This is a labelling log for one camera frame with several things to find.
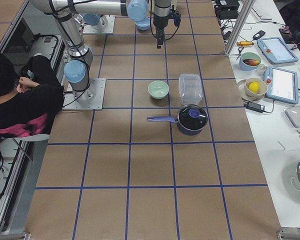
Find orange handled screwdriver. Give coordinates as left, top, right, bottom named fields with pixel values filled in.
left=236, top=41, right=255, bottom=47

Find blue teach pendant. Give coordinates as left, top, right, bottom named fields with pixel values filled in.
left=257, top=37, right=299, bottom=64
left=263, top=66, right=299, bottom=105

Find blue teach pendant far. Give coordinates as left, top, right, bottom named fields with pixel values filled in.
left=257, top=37, right=299, bottom=64

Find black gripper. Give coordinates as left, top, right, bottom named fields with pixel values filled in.
left=153, top=0, right=171, bottom=49

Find person in black shirt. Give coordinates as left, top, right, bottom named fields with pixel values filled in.
left=0, top=53, right=64, bottom=138

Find light blue bowl with food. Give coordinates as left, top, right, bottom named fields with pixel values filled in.
left=239, top=52, right=261, bottom=71

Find beige bowl with lemon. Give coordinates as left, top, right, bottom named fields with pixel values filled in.
left=244, top=77, right=268, bottom=98

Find black power adapter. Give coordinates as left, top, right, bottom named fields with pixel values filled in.
left=243, top=101, right=265, bottom=113

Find beige plate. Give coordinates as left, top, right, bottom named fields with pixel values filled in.
left=237, top=79, right=265, bottom=101

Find clear plastic container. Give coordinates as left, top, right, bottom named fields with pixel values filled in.
left=178, top=73, right=203, bottom=105

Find blue saucepan with lid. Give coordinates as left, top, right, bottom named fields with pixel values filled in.
left=147, top=104, right=208, bottom=136

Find blue teach pendant near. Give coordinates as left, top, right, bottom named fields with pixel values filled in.
left=263, top=66, right=299, bottom=105

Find black electronics box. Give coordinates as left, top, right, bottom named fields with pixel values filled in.
left=214, top=0, right=240, bottom=20

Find green bowl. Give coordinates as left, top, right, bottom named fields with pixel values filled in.
left=148, top=80, right=170, bottom=100

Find aluminium frame post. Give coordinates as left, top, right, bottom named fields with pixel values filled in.
left=224, top=0, right=255, bottom=57

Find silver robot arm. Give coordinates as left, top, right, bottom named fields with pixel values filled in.
left=31, top=0, right=149, bottom=109
left=83, top=13, right=109, bottom=28

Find scissors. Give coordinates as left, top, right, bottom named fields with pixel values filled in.
left=236, top=46, right=245, bottom=60

